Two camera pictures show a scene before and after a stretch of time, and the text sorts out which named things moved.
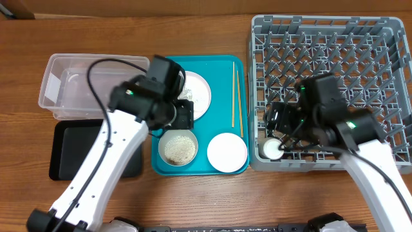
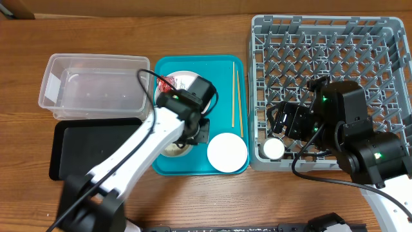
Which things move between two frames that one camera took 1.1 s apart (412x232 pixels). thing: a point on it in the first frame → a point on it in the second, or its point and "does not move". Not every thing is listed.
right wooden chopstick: [239, 106] does not move
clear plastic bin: [65, 93] does not move
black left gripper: [186, 115] → [204, 133]
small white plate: [227, 152] does not move
